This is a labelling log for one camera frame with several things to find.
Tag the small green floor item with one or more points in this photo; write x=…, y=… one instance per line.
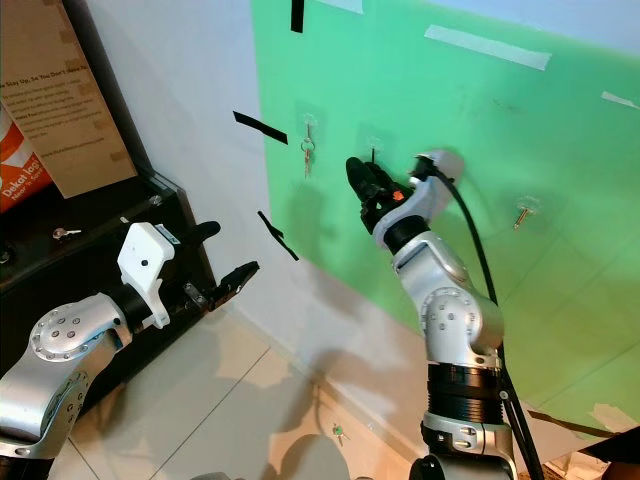
x=338, y=433

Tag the orange and white bag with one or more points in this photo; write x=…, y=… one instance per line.
x=15, y=170

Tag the green wall sheet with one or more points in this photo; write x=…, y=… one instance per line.
x=540, y=130

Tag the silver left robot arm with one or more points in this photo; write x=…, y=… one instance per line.
x=60, y=380

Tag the long white tape strip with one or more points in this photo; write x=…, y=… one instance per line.
x=485, y=46

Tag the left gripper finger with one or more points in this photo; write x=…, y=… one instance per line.
x=235, y=281
x=200, y=233

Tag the brown printed cardboard box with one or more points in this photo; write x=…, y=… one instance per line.
x=70, y=90

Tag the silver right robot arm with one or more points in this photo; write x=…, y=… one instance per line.
x=460, y=325

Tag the black cabinet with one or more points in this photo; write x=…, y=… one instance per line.
x=80, y=275

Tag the small silver key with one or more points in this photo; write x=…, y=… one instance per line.
x=66, y=234

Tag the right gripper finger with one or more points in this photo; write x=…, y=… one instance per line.
x=382, y=178
x=357, y=173

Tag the short white tape strip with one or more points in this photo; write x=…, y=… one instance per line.
x=622, y=100
x=342, y=5

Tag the clear adhesive wall hook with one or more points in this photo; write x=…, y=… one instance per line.
x=310, y=125
x=530, y=204
x=375, y=148

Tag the black tape strip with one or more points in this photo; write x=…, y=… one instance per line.
x=297, y=15
x=260, y=127
x=277, y=236

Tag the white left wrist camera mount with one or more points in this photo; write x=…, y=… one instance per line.
x=145, y=265

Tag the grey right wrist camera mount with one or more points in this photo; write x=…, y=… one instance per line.
x=430, y=190

